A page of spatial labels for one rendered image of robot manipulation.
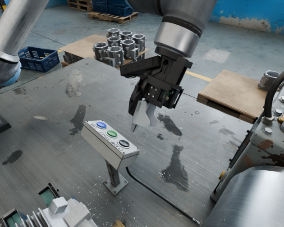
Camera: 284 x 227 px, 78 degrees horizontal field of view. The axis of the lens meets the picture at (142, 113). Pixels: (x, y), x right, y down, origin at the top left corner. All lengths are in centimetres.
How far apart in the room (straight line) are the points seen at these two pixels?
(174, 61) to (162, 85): 6
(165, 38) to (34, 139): 77
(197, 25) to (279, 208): 34
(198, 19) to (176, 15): 4
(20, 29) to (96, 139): 64
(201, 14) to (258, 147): 31
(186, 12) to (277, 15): 517
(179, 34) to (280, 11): 517
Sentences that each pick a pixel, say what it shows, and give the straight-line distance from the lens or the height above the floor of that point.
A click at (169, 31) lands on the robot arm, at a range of 38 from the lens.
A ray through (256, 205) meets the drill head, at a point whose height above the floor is 114.
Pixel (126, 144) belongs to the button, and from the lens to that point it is 47.
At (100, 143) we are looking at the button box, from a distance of 49.
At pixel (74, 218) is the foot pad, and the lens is 41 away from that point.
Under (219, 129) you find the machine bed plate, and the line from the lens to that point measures 95.
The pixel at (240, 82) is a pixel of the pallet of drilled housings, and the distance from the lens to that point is 275.
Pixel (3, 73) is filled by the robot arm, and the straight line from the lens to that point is 105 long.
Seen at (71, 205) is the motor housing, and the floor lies 105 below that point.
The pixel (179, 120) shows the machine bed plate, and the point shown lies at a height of 80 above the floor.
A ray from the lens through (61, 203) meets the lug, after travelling 42.
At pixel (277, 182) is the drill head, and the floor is 115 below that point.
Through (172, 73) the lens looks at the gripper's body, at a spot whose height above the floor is 126.
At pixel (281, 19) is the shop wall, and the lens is 554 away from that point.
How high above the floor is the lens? 145
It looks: 43 degrees down
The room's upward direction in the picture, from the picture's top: straight up
